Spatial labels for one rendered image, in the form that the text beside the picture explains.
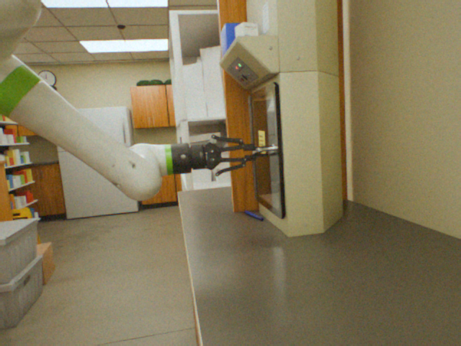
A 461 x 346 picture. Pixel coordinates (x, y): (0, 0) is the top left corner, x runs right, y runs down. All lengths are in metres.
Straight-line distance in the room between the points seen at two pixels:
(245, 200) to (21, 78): 0.86
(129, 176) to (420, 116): 0.86
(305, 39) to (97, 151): 0.62
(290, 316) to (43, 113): 0.64
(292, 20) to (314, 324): 0.75
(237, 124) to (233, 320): 0.84
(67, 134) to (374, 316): 0.70
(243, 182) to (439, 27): 0.78
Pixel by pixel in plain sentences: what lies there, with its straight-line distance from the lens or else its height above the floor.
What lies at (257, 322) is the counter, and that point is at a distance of 0.61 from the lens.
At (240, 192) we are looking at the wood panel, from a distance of 1.32.
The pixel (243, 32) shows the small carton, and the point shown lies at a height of 1.54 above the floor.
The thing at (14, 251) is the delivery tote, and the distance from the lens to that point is 2.92.
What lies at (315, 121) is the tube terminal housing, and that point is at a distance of 0.99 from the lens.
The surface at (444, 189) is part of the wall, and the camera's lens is 1.12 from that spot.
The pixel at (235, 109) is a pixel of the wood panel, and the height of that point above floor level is 1.34.
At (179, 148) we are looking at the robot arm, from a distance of 0.97.
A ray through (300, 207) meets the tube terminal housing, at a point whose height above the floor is 1.02.
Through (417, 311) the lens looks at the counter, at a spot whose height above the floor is 0.94.
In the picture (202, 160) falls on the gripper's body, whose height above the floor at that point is 1.18.
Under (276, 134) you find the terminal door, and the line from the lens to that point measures 0.96.
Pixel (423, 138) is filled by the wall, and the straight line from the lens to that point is 1.16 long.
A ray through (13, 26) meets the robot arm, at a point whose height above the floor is 1.47.
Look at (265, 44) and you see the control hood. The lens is 0.97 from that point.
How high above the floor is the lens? 1.26
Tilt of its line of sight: 7 degrees down
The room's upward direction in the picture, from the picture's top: 4 degrees counter-clockwise
